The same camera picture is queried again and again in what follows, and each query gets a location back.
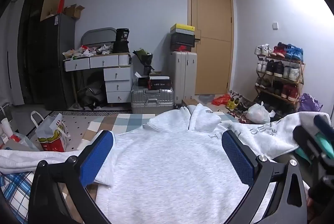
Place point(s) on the white paper shopping bag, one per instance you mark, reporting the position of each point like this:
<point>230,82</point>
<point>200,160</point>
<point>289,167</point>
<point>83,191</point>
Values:
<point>52,135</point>

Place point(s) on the dotted floor mat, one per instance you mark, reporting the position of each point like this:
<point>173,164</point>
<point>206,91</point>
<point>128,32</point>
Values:
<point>75,125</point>

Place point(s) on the pile of crumpled papers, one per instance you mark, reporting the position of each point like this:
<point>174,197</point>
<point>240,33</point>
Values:
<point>86,51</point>

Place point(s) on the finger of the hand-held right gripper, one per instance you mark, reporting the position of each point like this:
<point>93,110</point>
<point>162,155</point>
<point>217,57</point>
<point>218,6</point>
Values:
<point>304,138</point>
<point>323,123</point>

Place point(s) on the yellow grey shoe box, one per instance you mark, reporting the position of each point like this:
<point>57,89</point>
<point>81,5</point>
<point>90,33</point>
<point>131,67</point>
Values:
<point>182,28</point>

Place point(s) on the black shoe box red logo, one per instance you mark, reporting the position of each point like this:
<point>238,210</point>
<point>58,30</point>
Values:
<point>182,47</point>

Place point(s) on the rows of sneakers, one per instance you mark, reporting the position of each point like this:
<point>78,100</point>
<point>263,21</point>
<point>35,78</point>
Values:
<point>278,67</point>

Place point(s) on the blue plaid cloth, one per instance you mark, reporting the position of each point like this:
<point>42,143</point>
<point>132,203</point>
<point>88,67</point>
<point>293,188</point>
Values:
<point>14,192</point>

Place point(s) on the white hard suitcase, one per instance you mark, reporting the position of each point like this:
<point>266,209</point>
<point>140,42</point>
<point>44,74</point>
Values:
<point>182,75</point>

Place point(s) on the plain black shoe box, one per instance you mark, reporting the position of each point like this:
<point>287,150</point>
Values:
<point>182,38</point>

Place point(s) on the wooden door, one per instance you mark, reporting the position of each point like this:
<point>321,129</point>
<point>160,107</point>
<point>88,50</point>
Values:
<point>211,39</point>

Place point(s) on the teal garment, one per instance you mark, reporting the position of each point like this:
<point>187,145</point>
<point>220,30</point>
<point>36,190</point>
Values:
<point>325,144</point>

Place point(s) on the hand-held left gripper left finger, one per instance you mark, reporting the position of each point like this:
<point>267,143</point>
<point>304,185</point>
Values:
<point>97,156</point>

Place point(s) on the yellow shoes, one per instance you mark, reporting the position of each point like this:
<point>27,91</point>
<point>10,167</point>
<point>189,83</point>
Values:
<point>232,104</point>

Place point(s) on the white drawer desk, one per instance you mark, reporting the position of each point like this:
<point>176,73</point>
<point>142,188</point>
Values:
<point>117,83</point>

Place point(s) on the light grey hoodie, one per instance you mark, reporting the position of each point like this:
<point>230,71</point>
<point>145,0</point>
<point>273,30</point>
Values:
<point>169,161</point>

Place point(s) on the white cabinet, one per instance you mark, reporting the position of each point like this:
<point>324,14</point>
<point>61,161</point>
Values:
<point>13,62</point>

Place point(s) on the tall black carton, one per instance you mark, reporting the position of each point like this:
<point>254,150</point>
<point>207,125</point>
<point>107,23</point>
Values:
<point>121,41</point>

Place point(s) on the red plastic bag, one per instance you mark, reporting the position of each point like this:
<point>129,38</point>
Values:
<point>221,100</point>

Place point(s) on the small cardboard box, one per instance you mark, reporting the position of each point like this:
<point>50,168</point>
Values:
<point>190,102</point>

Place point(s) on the dark grey refrigerator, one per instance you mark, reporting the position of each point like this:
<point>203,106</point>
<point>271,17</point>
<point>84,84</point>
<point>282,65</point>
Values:
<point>58,62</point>

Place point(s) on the purple bag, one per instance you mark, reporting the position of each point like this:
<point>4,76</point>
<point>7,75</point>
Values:
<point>309,102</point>

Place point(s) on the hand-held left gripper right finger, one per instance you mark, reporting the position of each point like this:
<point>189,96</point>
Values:
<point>237,156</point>

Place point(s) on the black duffel bag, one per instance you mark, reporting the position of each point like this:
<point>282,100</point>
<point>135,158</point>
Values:
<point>90,96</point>

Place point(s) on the white light switch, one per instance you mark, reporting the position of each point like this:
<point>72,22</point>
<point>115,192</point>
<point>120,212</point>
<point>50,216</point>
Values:
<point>275,25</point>

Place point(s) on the clear plastic bag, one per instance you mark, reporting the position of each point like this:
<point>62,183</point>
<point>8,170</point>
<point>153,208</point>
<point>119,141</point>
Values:
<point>23,142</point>

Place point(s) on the open cardboard box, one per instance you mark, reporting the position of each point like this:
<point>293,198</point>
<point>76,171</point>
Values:
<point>74,11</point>

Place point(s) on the wooden shoe rack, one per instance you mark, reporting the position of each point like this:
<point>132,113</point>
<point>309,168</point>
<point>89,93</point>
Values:
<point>301,75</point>

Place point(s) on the silver aluminium suitcase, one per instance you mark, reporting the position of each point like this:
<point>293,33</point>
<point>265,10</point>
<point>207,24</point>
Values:
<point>151,100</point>

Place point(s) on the dark wrapped flower bouquet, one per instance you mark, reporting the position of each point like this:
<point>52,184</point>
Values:
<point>144,59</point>

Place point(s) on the white plastic bag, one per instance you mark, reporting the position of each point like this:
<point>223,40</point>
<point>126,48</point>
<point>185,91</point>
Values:
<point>258,113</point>

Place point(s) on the blue brown checked blanket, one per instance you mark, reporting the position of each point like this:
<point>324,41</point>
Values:
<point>125,122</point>

